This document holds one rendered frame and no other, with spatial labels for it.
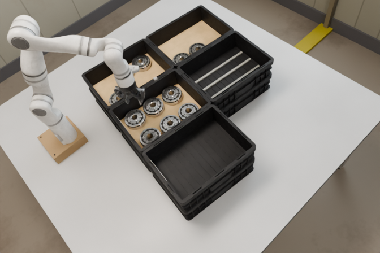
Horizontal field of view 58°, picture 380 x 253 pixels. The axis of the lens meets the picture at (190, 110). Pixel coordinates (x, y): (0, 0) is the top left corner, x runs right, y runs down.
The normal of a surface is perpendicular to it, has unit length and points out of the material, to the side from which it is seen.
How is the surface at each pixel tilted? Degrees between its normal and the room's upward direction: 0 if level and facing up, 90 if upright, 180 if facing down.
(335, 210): 0
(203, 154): 0
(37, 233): 0
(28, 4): 90
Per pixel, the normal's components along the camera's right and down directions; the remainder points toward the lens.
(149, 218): -0.11, -0.57
